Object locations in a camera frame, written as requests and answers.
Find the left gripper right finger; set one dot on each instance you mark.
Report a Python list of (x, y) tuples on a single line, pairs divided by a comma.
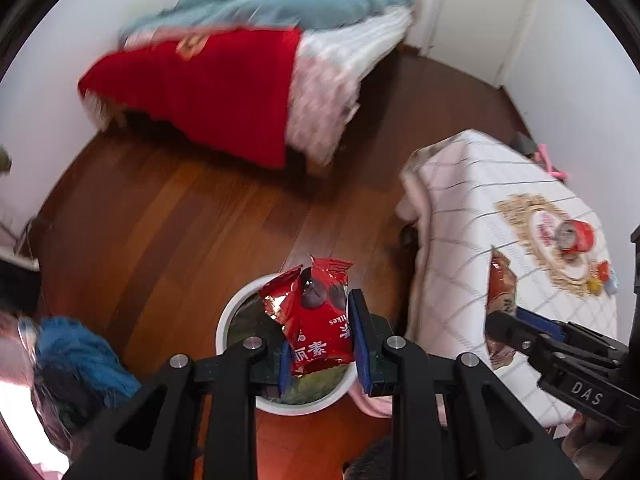
[(451, 418)]

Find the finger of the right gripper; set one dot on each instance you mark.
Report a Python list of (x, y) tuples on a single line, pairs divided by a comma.
[(520, 336), (554, 328)]

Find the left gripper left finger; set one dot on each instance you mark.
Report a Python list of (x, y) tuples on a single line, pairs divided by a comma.
[(189, 416)]

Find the brown snack wrapper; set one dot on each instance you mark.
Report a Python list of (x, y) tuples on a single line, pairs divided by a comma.
[(501, 297)]

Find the red snack wrapper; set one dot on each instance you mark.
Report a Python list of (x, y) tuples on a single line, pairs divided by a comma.
[(310, 305)]

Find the white round trash bin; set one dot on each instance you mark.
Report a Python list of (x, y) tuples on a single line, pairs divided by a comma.
[(244, 316)]

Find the yellow lemon peel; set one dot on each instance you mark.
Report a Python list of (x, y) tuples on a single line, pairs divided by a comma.
[(594, 286)]

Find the red blue milk carton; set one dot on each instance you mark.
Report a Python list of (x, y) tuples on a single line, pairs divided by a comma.
[(608, 278)]

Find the dark fuzzy seat cushion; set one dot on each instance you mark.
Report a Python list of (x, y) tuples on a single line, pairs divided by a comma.
[(374, 464)]

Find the blue jacket on chair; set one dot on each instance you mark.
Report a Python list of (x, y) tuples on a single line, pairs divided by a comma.
[(77, 376)]

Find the red soda can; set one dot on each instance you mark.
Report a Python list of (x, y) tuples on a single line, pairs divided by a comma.
[(574, 237)]

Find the white patterned tablecloth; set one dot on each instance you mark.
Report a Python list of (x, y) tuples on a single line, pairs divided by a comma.
[(475, 200)]

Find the pink hanger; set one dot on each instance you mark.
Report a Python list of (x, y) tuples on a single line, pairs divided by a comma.
[(542, 158)]

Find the white closet door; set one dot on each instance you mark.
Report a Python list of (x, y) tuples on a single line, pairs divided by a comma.
[(476, 37)]

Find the red blanket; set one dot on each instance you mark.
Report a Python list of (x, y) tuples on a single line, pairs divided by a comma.
[(226, 89)]

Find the light blue quilt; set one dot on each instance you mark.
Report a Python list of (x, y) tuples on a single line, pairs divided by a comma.
[(303, 14)]

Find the bed with wooden frame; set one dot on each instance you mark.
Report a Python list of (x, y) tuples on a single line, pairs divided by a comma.
[(329, 68)]

